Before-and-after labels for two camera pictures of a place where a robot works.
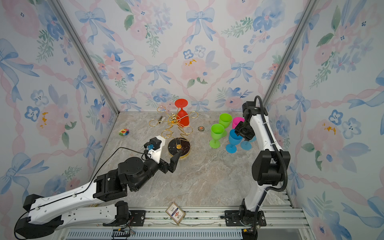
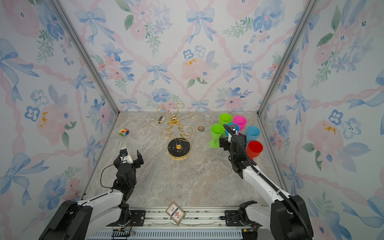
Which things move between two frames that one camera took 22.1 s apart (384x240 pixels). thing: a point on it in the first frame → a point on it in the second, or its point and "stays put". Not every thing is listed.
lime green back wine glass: x=217 y=131 stays put
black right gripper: x=246 y=137 → x=224 y=143
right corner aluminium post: x=290 y=52 stays put
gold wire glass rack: x=181 y=142 stays put
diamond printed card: x=175 y=212 stays put
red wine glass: x=183 y=118 → x=254 y=149
